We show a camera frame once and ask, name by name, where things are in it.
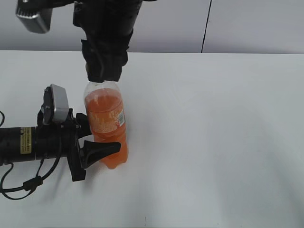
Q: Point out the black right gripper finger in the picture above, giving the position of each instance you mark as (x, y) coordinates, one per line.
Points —
(111, 64)
(93, 66)

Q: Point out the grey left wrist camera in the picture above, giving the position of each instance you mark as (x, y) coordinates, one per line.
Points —
(55, 106)

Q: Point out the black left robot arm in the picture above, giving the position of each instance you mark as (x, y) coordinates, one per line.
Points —
(18, 144)

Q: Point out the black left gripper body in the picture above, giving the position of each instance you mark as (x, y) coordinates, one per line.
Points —
(58, 140)

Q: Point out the orange soda plastic bottle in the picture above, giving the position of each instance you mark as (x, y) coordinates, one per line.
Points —
(105, 110)

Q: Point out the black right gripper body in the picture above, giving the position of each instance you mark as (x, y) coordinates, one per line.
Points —
(108, 24)

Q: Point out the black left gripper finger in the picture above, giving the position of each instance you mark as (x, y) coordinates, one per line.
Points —
(84, 126)
(94, 151)

